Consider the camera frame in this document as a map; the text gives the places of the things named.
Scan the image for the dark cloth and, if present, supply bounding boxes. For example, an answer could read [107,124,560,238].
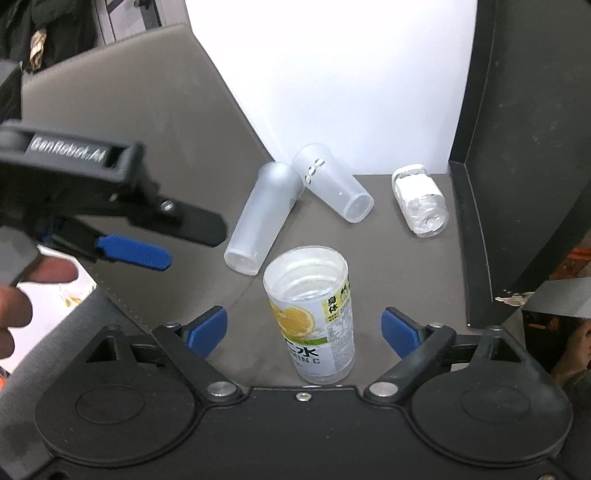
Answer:
[0,0,100,72]

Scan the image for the orange object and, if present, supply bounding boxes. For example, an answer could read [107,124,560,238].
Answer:
[561,246,591,278]

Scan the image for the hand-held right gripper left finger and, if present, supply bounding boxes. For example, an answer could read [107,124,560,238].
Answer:
[85,305,243,402]

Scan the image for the lemon label clear cup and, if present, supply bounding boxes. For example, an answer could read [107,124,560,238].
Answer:
[263,246,356,385]

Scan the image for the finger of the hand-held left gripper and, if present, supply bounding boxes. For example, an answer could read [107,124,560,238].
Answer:
[111,181,229,248]
[45,216,173,274]

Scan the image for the tall frosted cup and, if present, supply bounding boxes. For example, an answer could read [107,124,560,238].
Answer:
[223,161,305,277]

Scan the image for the beige tag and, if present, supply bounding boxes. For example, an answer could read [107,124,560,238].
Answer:
[28,27,49,72]

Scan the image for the person's left hand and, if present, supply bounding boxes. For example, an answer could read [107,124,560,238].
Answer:
[0,257,80,361]

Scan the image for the clear plastic cup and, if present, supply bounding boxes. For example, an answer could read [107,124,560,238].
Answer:
[290,143,375,225]

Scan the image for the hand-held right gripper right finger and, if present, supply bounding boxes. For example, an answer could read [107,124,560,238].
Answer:
[365,306,527,401]

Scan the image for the black panel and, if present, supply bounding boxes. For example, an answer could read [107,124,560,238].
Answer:
[446,0,591,329]

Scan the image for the white label clear cup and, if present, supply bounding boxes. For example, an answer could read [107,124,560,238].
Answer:
[391,163,450,239]

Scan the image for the white printed paper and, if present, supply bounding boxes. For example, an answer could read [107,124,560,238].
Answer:
[16,244,99,372]

